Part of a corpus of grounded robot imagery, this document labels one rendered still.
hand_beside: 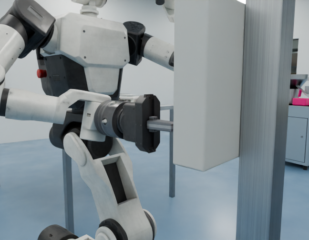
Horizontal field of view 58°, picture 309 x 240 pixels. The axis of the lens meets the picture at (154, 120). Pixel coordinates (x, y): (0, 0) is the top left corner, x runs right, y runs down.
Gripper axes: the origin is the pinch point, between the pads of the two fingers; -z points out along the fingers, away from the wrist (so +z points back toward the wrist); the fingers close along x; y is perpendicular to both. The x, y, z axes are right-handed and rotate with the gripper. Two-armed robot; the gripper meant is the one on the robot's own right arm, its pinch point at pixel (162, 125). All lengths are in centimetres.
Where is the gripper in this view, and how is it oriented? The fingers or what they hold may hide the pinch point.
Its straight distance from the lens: 56.6
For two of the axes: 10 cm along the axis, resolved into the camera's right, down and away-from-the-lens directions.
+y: -6.8, 1.0, -7.3
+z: -7.3, -0.9, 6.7
